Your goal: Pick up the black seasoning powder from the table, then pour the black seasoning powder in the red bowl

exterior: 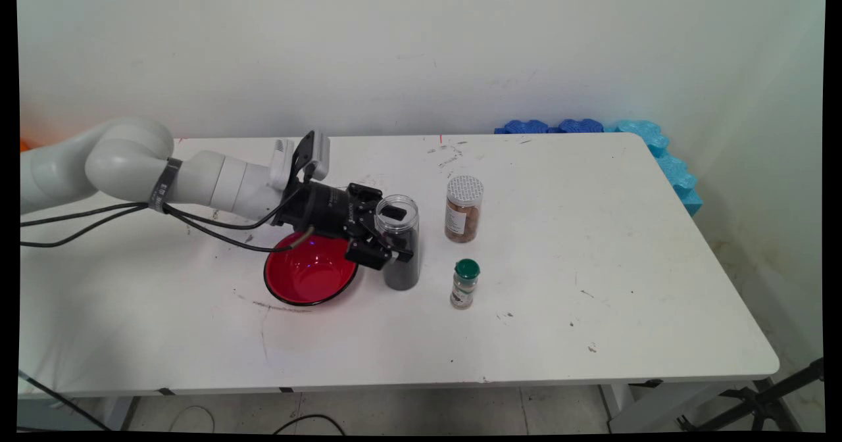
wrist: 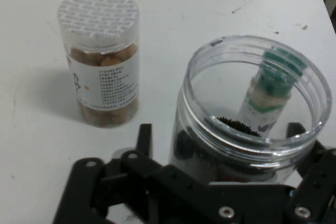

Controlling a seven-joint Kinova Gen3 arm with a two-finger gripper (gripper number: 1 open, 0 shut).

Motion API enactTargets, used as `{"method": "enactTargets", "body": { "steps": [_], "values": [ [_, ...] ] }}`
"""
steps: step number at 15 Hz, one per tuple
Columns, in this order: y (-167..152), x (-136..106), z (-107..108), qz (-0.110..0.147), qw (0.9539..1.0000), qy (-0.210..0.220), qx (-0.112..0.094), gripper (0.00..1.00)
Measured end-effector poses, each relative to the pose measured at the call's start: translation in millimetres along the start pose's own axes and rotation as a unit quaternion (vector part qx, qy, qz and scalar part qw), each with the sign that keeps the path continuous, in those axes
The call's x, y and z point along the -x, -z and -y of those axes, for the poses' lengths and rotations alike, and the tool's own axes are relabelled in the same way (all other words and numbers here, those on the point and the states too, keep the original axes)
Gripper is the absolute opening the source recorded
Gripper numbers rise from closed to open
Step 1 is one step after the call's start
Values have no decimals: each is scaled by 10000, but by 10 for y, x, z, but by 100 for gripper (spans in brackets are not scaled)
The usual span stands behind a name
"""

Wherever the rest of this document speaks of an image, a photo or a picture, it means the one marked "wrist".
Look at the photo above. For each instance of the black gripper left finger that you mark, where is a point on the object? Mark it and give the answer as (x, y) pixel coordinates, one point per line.
(162, 176)

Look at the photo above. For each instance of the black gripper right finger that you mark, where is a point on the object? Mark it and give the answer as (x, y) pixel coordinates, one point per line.
(320, 182)

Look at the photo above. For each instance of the clear jar with black seeds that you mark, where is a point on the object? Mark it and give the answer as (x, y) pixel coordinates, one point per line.
(199, 134)

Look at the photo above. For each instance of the small spice bottle green cap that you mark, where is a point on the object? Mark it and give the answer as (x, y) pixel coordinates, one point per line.
(273, 87)

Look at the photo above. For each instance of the labelled jar of brown nuts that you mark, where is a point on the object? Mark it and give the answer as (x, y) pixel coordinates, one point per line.
(105, 85)

